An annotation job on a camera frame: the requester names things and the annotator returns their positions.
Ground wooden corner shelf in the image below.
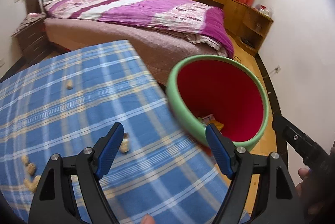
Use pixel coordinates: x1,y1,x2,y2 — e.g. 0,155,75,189
242,6,274,57

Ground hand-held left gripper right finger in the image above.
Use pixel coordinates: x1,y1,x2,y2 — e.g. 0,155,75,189
205,124,305,224

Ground dark wooden nightstand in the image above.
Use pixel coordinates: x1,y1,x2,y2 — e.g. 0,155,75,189
12,17,50,62

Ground thin power cable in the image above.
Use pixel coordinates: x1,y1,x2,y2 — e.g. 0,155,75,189
258,70,276,80

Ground large yellow foam net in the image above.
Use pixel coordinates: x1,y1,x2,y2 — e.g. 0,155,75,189
209,122,225,135

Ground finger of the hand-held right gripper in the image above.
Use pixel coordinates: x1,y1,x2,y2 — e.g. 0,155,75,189
272,115,327,165

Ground person's right hand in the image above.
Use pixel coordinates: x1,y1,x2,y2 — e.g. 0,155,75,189
295,168,335,215

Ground blue plaid blanket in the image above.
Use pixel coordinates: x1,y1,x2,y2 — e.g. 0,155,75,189
0,40,249,224

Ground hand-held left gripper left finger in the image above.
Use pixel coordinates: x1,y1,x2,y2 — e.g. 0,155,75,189
27,122,125,224

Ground floral cloth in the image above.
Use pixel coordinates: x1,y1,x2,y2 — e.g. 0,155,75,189
18,12,47,31

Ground pink bed cover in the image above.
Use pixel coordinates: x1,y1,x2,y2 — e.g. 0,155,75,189
43,17,228,85

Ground white and red containers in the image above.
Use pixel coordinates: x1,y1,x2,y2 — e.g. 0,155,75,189
253,4,273,16

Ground red bucket with green rim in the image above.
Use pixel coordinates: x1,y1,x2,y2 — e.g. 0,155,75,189
167,55,270,153

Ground grey framed board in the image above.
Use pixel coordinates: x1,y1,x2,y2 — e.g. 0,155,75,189
38,0,54,13

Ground person's left hand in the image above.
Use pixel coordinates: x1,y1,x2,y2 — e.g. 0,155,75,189
141,214,157,224

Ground purple floral quilt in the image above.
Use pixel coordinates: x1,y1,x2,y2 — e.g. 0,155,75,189
43,0,234,58

